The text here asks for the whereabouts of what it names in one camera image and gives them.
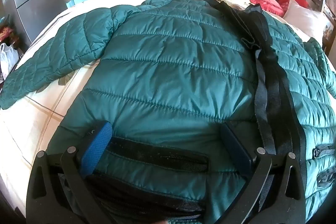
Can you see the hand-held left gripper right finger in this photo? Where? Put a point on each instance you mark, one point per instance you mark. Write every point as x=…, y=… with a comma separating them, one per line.
x=236, y=151

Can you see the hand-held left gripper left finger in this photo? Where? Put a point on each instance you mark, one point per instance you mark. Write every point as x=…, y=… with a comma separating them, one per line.
x=96, y=151

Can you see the green puffer jacket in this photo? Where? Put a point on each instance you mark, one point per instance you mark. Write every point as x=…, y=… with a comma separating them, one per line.
x=170, y=69

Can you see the floral checked bed sheet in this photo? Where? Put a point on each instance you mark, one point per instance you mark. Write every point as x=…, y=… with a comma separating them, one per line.
x=26, y=132

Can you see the white plastic bag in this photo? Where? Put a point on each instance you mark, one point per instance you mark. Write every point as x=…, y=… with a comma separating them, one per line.
x=8, y=60

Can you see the white pillow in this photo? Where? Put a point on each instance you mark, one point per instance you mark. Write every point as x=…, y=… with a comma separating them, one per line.
x=304, y=18

